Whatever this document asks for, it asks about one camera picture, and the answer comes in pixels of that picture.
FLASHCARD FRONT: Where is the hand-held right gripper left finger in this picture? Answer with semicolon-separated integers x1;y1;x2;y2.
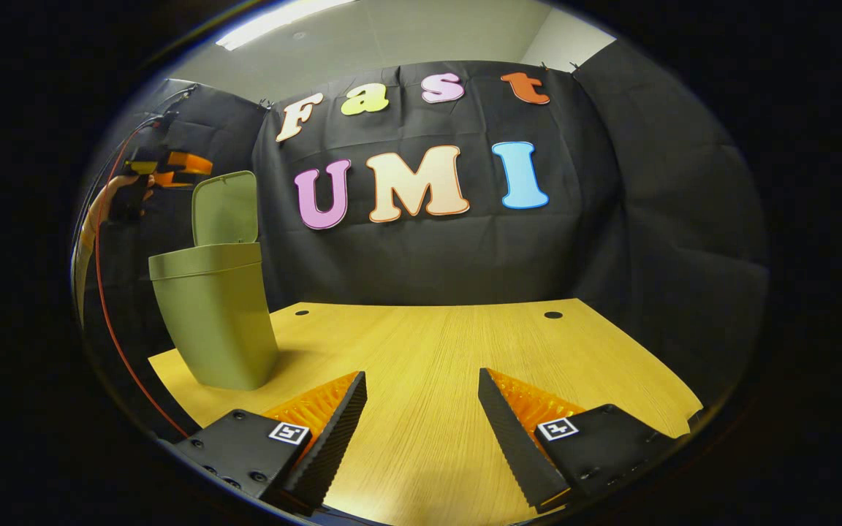
172;371;368;512

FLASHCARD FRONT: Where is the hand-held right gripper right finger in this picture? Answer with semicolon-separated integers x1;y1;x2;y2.
478;367;691;514

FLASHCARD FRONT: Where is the green desktop garbage bin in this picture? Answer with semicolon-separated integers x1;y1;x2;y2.
148;170;281;390

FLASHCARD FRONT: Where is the wooden desktop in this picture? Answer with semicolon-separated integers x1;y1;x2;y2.
147;298;705;526

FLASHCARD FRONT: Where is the black backdrop cloth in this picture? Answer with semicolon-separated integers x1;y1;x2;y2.
74;40;771;439

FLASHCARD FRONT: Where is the red cable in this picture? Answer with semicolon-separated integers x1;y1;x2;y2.
93;128;189;439

